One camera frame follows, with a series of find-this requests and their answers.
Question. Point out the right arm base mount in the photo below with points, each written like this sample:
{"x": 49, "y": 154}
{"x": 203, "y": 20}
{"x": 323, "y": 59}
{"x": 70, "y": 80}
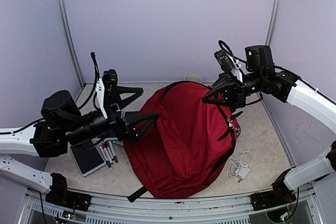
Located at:
{"x": 279, "y": 195}

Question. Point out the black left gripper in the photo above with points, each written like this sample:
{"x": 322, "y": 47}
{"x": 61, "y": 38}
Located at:
{"x": 119, "y": 127}

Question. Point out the left aluminium corner post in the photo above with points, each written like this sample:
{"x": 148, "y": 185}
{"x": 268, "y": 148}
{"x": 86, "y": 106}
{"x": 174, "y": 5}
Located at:
{"x": 70, "y": 43}

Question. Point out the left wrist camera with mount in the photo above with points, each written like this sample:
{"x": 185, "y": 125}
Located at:
{"x": 104, "y": 89}

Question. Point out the white charger with cable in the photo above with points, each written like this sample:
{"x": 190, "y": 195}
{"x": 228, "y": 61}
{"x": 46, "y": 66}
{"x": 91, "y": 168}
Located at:
{"x": 240, "y": 167}

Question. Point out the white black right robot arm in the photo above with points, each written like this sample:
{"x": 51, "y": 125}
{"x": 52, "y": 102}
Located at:
{"x": 290, "y": 88}

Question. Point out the aluminium front rail frame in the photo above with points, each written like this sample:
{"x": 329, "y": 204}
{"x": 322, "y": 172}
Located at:
{"x": 106, "y": 208}

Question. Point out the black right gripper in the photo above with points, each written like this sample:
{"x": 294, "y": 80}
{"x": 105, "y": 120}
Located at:
{"x": 233, "y": 93}

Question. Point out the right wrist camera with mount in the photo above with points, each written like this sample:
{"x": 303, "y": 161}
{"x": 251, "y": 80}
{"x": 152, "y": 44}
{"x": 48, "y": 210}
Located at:
{"x": 229, "y": 65}

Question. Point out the aluminium corner post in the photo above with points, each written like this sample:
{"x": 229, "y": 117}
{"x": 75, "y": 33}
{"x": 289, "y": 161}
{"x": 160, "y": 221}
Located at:
{"x": 70, "y": 43}
{"x": 273, "y": 20}

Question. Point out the red floral plate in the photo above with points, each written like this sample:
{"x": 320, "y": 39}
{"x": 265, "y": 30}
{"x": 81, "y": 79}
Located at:
{"x": 237, "y": 128}

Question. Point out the white tablet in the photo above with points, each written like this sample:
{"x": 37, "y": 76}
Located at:
{"x": 87, "y": 161}
{"x": 121, "y": 132}

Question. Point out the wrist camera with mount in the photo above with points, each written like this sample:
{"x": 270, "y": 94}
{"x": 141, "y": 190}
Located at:
{"x": 229, "y": 65}
{"x": 104, "y": 89}

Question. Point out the white patterned ceramic mug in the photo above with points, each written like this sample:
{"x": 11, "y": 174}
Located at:
{"x": 193, "y": 78}

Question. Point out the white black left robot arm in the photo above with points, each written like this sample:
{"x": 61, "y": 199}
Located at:
{"x": 62, "y": 126}

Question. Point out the white marker blue cap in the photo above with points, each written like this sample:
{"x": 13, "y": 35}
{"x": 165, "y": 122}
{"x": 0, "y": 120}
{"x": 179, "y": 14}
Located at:
{"x": 112, "y": 151}

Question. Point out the right aluminium corner post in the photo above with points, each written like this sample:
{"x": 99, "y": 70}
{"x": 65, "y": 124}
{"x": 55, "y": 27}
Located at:
{"x": 273, "y": 20}

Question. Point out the red student backpack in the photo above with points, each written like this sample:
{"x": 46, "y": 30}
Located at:
{"x": 186, "y": 149}

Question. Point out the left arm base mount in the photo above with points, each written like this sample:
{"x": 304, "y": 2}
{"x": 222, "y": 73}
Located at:
{"x": 68, "y": 195}

